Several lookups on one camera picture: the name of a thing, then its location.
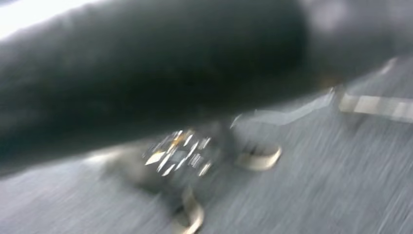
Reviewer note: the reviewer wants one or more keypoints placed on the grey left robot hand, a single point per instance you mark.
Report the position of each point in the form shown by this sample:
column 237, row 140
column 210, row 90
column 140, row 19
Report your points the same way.
column 145, row 71

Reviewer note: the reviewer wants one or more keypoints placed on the bent yellow floor tape strip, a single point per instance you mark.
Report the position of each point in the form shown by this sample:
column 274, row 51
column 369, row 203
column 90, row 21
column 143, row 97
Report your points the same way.
column 371, row 106

